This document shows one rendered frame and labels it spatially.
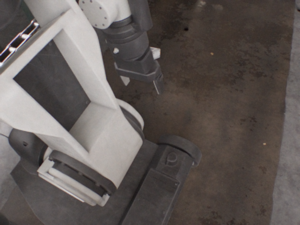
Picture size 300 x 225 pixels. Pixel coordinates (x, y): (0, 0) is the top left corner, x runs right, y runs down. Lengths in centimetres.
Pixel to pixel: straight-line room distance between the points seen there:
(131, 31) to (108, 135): 21
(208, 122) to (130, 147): 82
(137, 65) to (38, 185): 65
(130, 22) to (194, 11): 138
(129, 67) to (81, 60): 24
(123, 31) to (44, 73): 20
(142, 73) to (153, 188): 47
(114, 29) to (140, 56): 9
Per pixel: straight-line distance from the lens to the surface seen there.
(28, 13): 102
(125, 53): 49
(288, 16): 202
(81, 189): 41
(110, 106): 38
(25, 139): 87
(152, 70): 54
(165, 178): 88
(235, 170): 115
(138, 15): 44
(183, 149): 91
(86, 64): 32
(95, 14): 43
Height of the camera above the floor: 105
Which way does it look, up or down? 59 degrees down
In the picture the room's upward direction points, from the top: 2 degrees counter-clockwise
